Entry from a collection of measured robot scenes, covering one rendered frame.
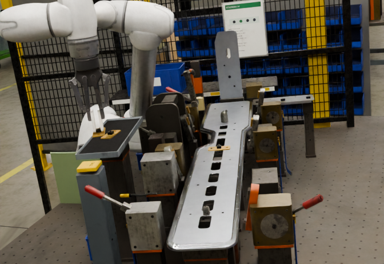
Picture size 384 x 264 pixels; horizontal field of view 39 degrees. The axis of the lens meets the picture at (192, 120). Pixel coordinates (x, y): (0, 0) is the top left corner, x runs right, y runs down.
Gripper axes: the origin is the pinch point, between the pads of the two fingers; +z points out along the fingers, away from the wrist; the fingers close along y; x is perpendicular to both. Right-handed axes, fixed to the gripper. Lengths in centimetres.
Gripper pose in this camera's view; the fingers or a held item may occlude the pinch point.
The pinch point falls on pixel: (96, 119)
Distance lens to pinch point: 171.9
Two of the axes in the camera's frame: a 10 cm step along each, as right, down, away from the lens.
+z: 1.2, 9.5, 2.9
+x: -1.2, -2.7, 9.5
